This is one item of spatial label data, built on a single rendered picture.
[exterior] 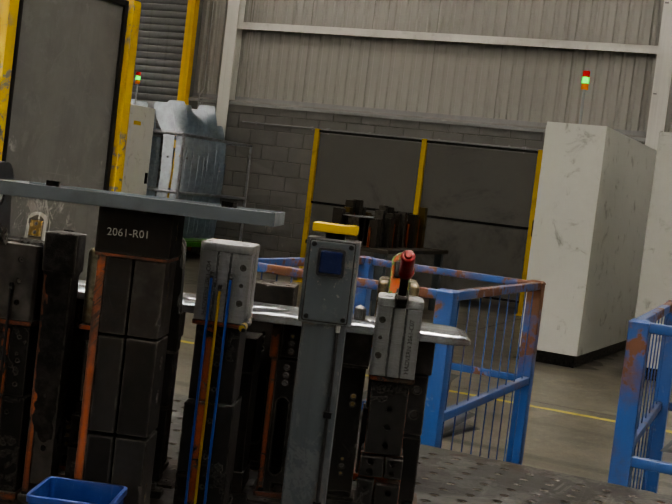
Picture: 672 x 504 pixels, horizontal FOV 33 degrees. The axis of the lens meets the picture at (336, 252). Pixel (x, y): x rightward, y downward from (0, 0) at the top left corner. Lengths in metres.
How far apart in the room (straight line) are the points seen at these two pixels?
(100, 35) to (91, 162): 0.58
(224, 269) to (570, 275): 7.88
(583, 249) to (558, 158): 0.78
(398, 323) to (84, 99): 3.75
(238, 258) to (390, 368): 0.27
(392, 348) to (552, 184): 7.88
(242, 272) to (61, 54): 3.53
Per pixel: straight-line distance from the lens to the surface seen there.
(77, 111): 5.20
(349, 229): 1.46
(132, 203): 1.45
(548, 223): 9.46
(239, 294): 1.63
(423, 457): 2.27
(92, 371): 1.52
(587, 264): 9.38
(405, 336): 1.62
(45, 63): 4.99
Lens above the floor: 1.20
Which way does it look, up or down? 3 degrees down
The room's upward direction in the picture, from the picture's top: 7 degrees clockwise
